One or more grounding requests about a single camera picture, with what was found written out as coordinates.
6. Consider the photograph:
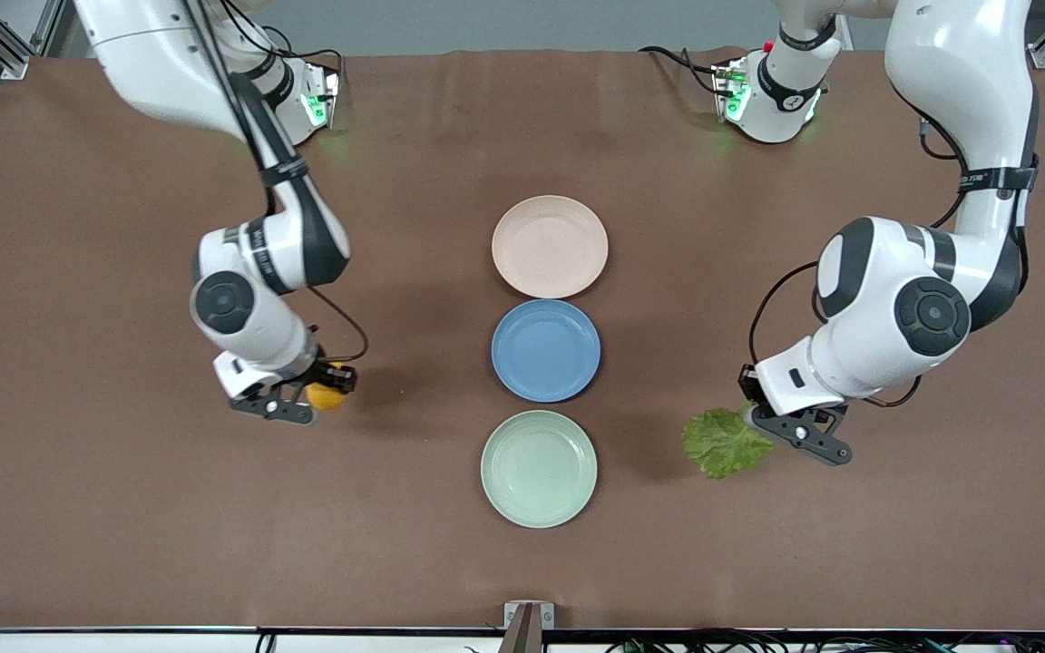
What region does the yellow lemon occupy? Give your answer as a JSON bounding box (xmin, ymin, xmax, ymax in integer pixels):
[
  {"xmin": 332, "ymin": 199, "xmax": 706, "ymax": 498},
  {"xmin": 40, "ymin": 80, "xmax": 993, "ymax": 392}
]
[{"xmin": 304, "ymin": 363, "xmax": 347, "ymax": 413}]

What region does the green lettuce leaf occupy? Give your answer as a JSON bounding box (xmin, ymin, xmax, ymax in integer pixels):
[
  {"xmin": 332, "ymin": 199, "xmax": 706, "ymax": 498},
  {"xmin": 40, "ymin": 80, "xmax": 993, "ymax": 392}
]
[{"xmin": 682, "ymin": 407, "xmax": 776, "ymax": 481}]

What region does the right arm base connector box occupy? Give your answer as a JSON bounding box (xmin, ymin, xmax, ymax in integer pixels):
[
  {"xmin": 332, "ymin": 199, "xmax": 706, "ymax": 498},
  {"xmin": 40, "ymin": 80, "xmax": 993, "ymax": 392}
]
[{"xmin": 300, "ymin": 62, "xmax": 343, "ymax": 131}]

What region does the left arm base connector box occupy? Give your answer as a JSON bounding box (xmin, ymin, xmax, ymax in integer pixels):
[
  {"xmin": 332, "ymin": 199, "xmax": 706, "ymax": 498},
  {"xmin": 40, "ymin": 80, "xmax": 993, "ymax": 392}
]
[{"xmin": 712, "ymin": 58, "xmax": 752, "ymax": 124}]

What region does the brown table mat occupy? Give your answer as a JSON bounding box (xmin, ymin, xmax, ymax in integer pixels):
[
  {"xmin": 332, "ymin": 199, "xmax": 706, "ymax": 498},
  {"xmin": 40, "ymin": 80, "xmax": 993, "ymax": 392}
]
[{"xmin": 0, "ymin": 47, "xmax": 1045, "ymax": 632}]

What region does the blue round plate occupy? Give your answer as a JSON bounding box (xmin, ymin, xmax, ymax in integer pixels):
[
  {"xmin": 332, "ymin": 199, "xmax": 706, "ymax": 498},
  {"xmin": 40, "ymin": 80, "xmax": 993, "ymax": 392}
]
[{"xmin": 491, "ymin": 299, "xmax": 602, "ymax": 404}]

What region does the pale green round plate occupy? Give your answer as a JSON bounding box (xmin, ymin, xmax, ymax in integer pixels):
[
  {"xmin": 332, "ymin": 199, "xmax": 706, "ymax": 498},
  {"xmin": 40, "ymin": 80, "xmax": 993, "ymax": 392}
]
[{"xmin": 480, "ymin": 410, "xmax": 599, "ymax": 530}]

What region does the beige round plate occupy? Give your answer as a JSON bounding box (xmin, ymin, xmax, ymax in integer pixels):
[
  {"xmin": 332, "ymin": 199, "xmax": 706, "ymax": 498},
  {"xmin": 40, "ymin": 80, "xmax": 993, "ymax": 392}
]
[{"xmin": 491, "ymin": 195, "xmax": 610, "ymax": 299}]

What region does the black cable bundle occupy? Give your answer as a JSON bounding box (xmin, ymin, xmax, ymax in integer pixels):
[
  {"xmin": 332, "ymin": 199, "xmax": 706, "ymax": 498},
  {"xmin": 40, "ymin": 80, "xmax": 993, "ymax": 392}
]
[{"xmin": 604, "ymin": 626, "xmax": 1045, "ymax": 653}]

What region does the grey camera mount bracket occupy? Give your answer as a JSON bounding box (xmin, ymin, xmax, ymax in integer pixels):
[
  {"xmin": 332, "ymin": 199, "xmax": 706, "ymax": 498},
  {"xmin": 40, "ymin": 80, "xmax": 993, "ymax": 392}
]
[{"xmin": 503, "ymin": 600, "xmax": 556, "ymax": 653}]

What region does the black right arm base cable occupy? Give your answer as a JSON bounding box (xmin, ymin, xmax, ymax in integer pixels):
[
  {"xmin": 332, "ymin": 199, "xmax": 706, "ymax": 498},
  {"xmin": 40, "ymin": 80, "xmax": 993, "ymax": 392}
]
[{"xmin": 259, "ymin": 25, "xmax": 347, "ymax": 92}]

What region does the black arm base cable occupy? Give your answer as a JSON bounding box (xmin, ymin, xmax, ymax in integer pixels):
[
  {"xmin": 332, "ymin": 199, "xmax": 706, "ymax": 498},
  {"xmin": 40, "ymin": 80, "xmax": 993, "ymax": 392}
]
[
  {"xmin": 259, "ymin": 25, "xmax": 347, "ymax": 92},
  {"xmin": 638, "ymin": 44, "xmax": 725, "ymax": 97}
]

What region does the black left arm base cable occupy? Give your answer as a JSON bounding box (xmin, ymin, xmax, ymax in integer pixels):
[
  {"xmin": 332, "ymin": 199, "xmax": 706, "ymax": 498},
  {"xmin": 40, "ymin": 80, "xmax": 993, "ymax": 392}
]
[{"xmin": 638, "ymin": 44, "xmax": 725, "ymax": 97}]

